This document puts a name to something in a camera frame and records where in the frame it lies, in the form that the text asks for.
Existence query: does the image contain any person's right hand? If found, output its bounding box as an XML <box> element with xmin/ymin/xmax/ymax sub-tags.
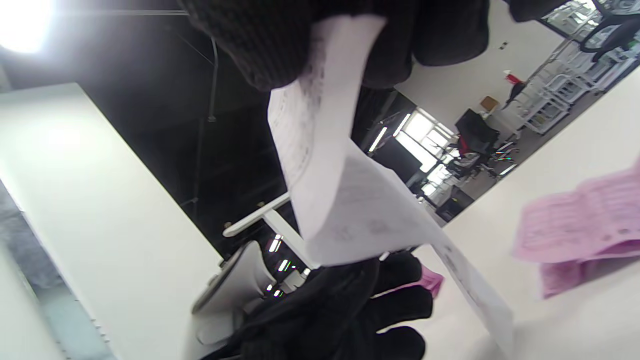
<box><xmin>177</xmin><ymin>0</ymin><xmax>571</xmax><ymax>92</ymax></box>

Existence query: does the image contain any person's left hand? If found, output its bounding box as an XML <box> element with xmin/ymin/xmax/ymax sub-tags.
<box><xmin>200</xmin><ymin>252</ymin><xmax>435</xmax><ymax>360</ymax></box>

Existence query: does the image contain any white paper invoice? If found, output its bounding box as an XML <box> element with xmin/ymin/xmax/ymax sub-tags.
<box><xmin>267</xmin><ymin>15</ymin><xmax>516</xmax><ymax>357</ymax></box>

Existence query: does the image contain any thin grey metal pole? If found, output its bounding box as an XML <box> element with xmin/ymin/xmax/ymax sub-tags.
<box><xmin>206</xmin><ymin>37</ymin><xmax>220</xmax><ymax>124</ymax></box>

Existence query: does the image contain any white metal stand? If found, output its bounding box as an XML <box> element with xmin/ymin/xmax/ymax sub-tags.
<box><xmin>222</xmin><ymin>192</ymin><xmax>321</xmax><ymax>271</ymax></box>

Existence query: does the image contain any black cabinet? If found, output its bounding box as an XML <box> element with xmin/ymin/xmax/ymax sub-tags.
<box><xmin>435</xmin><ymin>187</ymin><xmax>476</xmax><ymax>223</ymax></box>

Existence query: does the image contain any white flat panel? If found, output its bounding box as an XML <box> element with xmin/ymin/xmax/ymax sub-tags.
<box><xmin>0</xmin><ymin>82</ymin><xmax>224</xmax><ymax>360</ymax></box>

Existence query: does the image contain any white metal rack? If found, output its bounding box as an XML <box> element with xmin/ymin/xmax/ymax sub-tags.
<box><xmin>520</xmin><ymin>47</ymin><xmax>607</xmax><ymax>135</ymax></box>

